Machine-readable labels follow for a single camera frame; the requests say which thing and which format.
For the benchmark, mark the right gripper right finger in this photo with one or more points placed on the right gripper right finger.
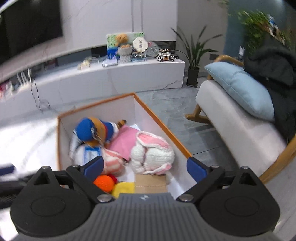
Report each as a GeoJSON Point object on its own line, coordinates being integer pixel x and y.
{"type": "Point", "coordinates": [206, 178]}

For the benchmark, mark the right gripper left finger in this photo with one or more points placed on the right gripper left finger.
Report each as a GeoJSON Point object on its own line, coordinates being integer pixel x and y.
{"type": "Point", "coordinates": [84, 176]}

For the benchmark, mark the blue orange plush toy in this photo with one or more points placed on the blue orange plush toy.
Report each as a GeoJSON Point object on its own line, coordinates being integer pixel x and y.
{"type": "Point", "coordinates": [95, 132]}

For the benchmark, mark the pink cloth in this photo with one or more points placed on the pink cloth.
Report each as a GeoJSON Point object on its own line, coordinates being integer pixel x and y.
{"type": "Point", "coordinates": [124, 141]}

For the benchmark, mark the orange knitted ball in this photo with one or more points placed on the orange knitted ball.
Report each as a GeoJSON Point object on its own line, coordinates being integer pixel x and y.
{"type": "Point", "coordinates": [105, 182]}

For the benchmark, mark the blue white card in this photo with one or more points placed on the blue white card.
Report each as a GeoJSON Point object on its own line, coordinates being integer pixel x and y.
{"type": "Point", "coordinates": [91, 153]}

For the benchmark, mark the yellow round tape measure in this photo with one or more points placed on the yellow round tape measure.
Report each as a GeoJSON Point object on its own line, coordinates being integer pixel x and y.
{"type": "Point", "coordinates": [123, 187]}

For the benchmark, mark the orange storage box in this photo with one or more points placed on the orange storage box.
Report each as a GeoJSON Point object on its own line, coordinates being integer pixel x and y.
{"type": "Point", "coordinates": [138, 117]}

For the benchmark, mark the white marble tv console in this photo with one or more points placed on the white marble tv console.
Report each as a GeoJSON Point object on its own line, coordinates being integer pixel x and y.
{"type": "Point", "coordinates": [73, 85]}

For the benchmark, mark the light blue cushion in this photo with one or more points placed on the light blue cushion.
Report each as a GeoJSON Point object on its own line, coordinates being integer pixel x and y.
{"type": "Point", "coordinates": [251, 95]}

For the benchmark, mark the potted green plant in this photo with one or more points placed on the potted green plant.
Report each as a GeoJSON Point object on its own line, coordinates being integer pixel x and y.
{"type": "Point", "coordinates": [194, 50]}

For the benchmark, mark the grey knitted basket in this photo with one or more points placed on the grey knitted basket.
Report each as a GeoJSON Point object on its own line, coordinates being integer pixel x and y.
{"type": "Point", "coordinates": [125, 54]}

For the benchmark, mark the black white toy car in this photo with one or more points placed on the black white toy car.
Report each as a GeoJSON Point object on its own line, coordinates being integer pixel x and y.
{"type": "Point", "coordinates": [166, 55]}

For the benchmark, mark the dark jacket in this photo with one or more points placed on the dark jacket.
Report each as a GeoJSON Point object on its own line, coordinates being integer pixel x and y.
{"type": "Point", "coordinates": [274, 68]}

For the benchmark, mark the green picture box with bear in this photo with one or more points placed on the green picture box with bear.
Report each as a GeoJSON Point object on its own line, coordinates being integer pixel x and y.
{"type": "Point", "coordinates": [114, 41]}

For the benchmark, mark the white round fan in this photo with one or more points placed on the white round fan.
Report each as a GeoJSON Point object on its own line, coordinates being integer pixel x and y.
{"type": "Point", "coordinates": [140, 44]}

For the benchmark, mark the black television screen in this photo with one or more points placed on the black television screen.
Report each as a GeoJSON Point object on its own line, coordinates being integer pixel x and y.
{"type": "Point", "coordinates": [26, 24]}

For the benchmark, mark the hanging leafy plant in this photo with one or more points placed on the hanging leafy plant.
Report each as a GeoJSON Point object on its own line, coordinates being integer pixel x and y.
{"type": "Point", "coordinates": [256, 28]}

